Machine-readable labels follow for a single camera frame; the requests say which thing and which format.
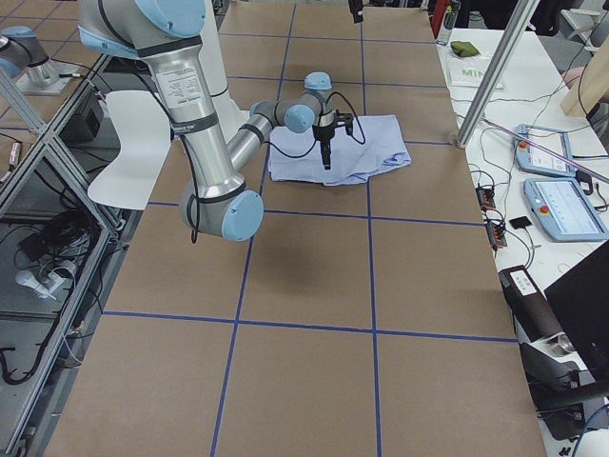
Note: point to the white MINI plastic bag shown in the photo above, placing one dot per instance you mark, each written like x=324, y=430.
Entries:
x=466, y=72

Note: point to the light blue striped shirt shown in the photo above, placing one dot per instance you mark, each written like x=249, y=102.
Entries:
x=296, y=157

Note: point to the white plastic chair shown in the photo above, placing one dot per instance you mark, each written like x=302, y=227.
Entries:
x=144, y=136

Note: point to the orange circuit board near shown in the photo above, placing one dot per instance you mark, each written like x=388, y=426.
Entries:
x=495, y=230

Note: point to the aluminium frame post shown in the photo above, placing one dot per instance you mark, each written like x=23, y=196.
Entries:
x=510, y=38

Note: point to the wooden board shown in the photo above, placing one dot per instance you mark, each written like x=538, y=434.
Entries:
x=587, y=85

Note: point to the orange circuit board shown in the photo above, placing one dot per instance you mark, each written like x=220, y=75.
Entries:
x=495, y=230
x=485, y=196

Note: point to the black monitor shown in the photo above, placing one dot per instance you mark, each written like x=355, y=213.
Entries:
x=579, y=300

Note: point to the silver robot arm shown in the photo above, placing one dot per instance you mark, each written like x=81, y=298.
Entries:
x=24, y=52
x=168, y=36

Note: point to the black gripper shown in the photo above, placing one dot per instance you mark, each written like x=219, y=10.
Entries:
x=324, y=133
x=354, y=7

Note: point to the orange circuit board far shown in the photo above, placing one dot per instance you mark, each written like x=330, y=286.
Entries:
x=485, y=196

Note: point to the far teach pendant tablet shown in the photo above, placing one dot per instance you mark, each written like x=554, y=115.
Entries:
x=543, y=151

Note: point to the near teach pendant tablet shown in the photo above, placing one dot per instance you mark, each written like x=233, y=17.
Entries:
x=563, y=211

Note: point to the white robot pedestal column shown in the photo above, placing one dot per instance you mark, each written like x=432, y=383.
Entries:
x=211, y=58

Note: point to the teach pendant tablet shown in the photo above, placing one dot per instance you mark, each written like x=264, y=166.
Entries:
x=563, y=211
x=543, y=151

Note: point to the green cloth pouch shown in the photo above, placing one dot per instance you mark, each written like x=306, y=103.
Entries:
x=464, y=49

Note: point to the black label printer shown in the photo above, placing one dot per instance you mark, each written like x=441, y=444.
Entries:
x=528, y=304

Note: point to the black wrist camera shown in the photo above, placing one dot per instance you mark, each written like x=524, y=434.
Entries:
x=344, y=120

